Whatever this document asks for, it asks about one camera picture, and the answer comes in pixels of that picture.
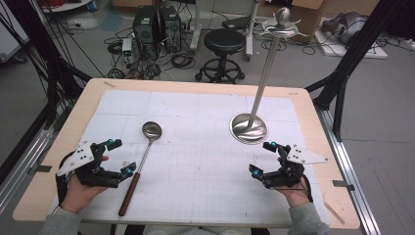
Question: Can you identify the cardboard box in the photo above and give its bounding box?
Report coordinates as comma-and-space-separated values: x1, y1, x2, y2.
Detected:
289, 0, 328, 44

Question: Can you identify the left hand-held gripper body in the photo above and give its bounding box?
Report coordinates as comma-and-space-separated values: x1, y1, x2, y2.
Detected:
56, 140, 122, 189

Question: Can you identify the black computer tower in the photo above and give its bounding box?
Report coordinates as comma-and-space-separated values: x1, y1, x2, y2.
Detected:
159, 5, 182, 54
132, 6, 161, 58

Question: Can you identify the white stand leg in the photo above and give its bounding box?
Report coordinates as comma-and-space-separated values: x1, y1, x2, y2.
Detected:
245, 0, 259, 62

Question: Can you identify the black flat laptop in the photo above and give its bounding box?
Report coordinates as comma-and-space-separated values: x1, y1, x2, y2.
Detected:
221, 15, 252, 30

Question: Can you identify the right hand-held gripper black cable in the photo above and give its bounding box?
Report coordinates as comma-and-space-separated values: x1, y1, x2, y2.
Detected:
277, 175, 314, 204

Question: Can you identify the steel ladle with brown handle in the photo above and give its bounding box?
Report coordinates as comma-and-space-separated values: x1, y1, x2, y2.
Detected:
117, 120, 163, 217

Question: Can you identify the aluminium rail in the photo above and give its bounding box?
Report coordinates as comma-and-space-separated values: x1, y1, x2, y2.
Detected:
313, 107, 382, 235
0, 126, 55, 214

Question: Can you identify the tangle of black floor cables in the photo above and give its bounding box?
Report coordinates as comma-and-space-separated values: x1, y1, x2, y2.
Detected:
103, 27, 198, 81

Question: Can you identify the black metal frame strut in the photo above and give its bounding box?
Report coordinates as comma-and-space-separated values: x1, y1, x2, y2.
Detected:
305, 0, 406, 142

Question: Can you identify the steel utensil stand with hooks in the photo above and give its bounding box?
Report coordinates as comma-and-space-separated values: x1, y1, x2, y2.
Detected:
229, 6, 310, 146

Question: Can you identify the white flat board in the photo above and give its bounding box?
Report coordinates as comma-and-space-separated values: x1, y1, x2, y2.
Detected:
313, 30, 389, 60

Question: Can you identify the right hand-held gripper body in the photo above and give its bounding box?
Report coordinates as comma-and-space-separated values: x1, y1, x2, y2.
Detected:
262, 143, 329, 190

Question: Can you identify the person's left hand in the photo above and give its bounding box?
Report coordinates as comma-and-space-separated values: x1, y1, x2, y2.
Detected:
60, 155, 111, 215

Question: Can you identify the black round stool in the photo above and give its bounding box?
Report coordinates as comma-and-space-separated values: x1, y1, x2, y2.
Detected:
195, 27, 247, 84

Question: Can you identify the white grid mat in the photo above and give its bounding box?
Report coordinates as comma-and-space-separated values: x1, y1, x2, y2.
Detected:
48, 89, 331, 227

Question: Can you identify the grey bag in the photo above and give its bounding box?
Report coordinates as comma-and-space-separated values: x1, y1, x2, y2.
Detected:
320, 12, 369, 46

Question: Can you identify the small white power supply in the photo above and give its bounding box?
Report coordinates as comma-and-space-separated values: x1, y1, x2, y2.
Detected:
121, 37, 134, 65

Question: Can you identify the black frame with cable bundle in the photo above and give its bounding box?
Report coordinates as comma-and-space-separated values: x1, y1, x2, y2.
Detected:
0, 0, 93, 131

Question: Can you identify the person's right hand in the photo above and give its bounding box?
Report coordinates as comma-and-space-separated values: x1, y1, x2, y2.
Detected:
275, 157, 312, 209

